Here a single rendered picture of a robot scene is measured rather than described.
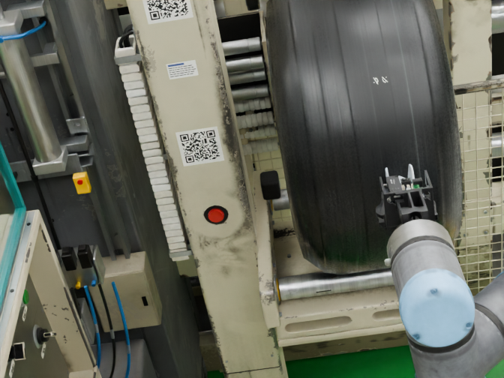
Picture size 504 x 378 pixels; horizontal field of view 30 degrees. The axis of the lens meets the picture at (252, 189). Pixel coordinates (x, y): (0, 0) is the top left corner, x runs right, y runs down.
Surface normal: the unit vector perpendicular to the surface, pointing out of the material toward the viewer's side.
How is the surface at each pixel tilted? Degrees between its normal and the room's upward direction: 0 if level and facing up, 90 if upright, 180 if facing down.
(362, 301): 0
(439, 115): 68
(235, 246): 90
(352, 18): 20
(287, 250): 0
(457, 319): 78
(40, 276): 90
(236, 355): 90
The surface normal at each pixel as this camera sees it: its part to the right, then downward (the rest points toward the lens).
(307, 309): -0.15, -0.79
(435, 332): -0.01, 0.43
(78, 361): 0.04, 0.60
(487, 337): 0.32, -0.27
